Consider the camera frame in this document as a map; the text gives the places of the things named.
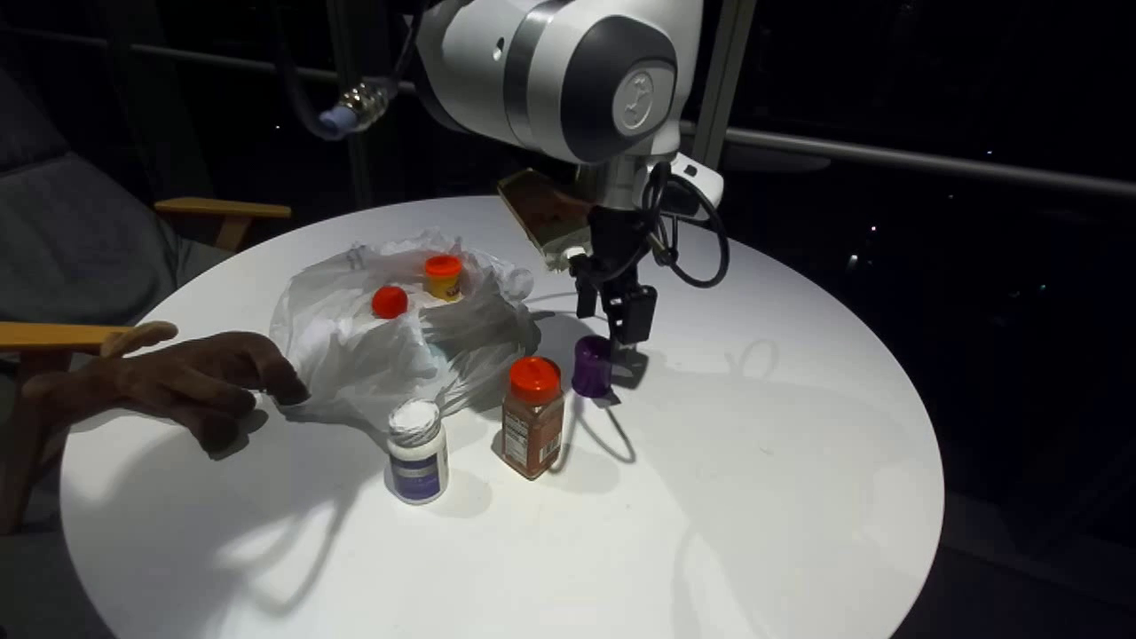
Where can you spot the yellow cup orange lid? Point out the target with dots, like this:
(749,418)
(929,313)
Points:
(440,274)

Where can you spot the white lid pill bottle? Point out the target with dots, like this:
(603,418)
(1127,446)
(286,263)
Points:
(416,453)

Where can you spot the spice jar orange lid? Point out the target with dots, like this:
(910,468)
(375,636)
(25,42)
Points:
(530,417)

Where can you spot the brown plush toy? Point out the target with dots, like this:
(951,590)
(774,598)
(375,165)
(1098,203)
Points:
(203,385)

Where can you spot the wooden chair armrest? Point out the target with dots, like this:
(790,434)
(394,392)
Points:
(62,338)

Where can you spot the grey window frame post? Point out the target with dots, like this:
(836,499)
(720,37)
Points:
(717,99)

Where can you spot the purple toy cup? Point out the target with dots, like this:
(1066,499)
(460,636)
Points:
(600,366)

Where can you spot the small red toy cup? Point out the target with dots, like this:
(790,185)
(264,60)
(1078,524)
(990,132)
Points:
(389,302)

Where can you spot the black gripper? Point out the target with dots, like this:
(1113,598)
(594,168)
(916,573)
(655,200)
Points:
(616,242)

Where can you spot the white plastic bag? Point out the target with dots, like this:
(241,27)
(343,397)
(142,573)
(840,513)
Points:
(448,351)

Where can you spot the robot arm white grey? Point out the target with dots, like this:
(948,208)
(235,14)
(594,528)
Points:
(589,84)

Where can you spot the grey horizontal rail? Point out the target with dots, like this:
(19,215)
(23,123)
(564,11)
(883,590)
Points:
(737,140)

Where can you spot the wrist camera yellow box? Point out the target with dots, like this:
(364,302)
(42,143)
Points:
(551,217)

